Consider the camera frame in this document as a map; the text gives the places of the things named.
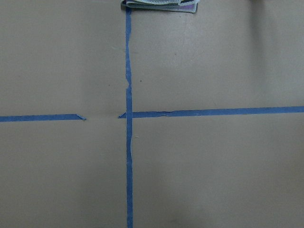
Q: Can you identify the grey folded cloth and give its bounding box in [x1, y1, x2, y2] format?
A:
[121, 0, 200, 13]

